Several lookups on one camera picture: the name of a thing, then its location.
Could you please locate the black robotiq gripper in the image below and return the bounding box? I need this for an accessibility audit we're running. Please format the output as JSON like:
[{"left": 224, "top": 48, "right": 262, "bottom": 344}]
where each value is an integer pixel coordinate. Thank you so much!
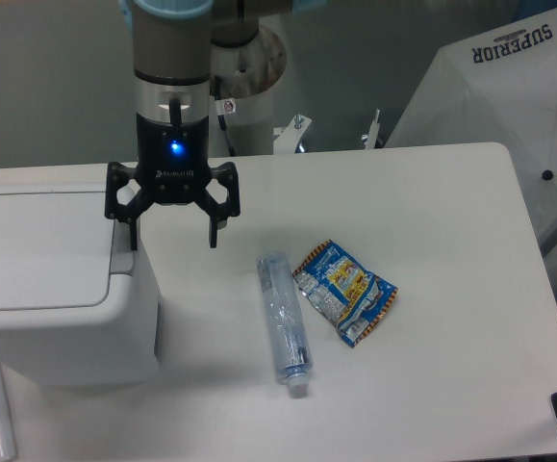
[{"left": 103, "top": 113, "right": 241, "bottom": 251}]

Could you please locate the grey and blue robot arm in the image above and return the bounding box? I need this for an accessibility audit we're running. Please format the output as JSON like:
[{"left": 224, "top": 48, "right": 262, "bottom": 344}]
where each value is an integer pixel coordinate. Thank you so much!
[{"left": 105, "top": 1, "right": 320, "bottom": 250}]

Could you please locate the white trash can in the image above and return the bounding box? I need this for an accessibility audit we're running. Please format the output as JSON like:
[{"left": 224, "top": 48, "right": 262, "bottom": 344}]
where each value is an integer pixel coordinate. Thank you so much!
[{"left": 0, "top": 183, "right": 160, "bottom": 386}]

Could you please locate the crushed clear plastic bottle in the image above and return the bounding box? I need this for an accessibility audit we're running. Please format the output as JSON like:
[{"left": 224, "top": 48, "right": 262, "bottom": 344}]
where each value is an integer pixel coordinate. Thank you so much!
[{"left": 257, "top": 251, "right": 313, "bottom": 398}]

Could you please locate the blue crumpled snack wrapper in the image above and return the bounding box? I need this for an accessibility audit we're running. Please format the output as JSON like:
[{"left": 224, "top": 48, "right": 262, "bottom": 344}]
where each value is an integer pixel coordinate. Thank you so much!
[{"left": 292, "top": 240, "right": 398, "bottom": 348}]

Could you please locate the white superior umbrella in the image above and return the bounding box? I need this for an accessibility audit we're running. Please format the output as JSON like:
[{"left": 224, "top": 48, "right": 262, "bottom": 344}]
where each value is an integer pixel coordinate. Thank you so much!
[{"left": 387, "top": 8, "right": 557, "bottom": 253}]

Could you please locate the white metal base bracket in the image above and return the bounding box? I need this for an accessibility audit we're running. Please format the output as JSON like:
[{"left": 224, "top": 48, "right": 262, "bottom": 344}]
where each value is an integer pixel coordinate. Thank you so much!
[{"left": 273, "top": 108, "right": 385, "bottom": 155}]

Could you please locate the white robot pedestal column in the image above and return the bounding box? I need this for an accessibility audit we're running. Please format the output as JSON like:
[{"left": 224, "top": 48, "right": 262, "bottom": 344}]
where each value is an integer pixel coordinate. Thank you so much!
[{"left": 209, "top": 19, "right": 287, "bottom": 158}]

